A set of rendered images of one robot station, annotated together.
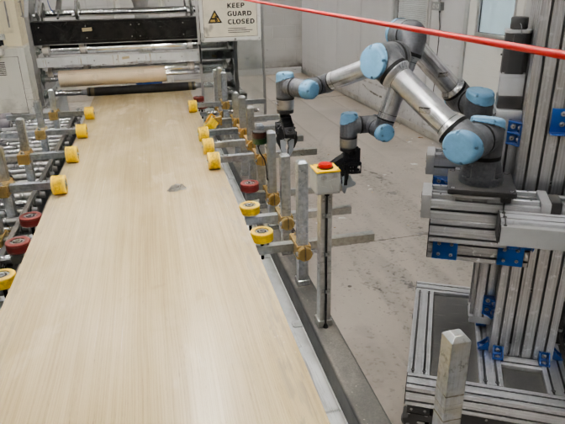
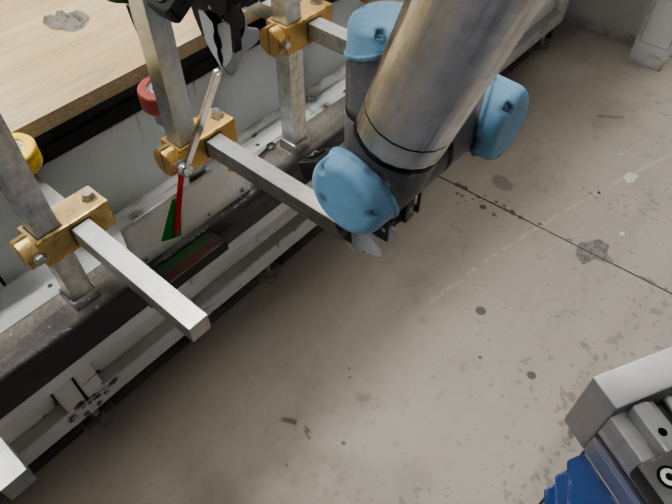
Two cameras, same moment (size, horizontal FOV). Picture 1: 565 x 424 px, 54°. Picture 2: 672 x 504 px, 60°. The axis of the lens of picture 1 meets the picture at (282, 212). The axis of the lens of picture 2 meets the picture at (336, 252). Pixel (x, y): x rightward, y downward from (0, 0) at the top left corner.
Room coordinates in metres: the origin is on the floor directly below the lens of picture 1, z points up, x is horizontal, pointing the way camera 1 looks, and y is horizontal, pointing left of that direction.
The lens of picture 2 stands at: (1.98, -0.70, 1.46)
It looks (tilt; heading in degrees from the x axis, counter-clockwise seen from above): 50 degrees down; 53
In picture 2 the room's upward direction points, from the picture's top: straight up
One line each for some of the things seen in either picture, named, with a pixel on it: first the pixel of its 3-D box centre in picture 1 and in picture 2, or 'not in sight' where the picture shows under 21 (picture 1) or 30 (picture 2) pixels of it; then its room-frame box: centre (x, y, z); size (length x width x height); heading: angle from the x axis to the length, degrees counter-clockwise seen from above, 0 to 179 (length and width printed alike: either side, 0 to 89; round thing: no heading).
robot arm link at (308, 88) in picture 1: (306, 87); not in sight; (2.25, -0.11, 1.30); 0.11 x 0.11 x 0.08; 47
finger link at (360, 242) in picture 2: (349, 184); (365, 243); (2.32, -0.30, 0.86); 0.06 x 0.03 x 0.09; 103
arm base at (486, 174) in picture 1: (482, 166); not in sight; (1.84, -0.71, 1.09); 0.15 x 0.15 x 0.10
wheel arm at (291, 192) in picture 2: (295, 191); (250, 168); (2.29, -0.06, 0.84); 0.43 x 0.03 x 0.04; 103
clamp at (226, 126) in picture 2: (270, 194); (194, 142); (2.24, 0.05, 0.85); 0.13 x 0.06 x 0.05; 13
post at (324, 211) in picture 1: (324, 260); not in sight; (1.48, -0.12, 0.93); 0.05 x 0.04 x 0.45; 13
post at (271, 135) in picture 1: (271, 185); (178, 123); (2.22, 0.04, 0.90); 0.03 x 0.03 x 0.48; 13
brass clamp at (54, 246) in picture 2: (284, 218); (63, 229); (2.00, -0.01, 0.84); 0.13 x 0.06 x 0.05; 13
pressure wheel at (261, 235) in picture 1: (261, 244); not in sight; (1.74, 0.07, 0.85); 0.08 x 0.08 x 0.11
